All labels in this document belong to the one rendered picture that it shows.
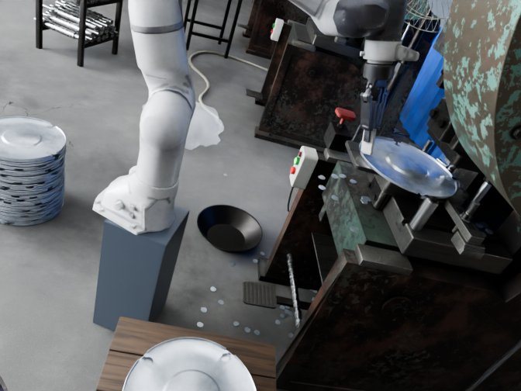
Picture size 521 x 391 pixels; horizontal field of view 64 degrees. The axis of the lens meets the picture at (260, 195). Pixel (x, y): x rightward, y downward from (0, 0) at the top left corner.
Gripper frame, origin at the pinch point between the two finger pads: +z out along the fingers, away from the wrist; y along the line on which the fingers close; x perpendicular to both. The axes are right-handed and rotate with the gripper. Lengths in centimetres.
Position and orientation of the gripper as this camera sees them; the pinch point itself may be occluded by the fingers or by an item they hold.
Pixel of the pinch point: (368, 140)
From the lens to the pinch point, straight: 117.5
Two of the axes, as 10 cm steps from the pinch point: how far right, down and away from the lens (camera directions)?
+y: -6.3, 2.9, -7.2
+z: -0.4, 9.2, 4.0
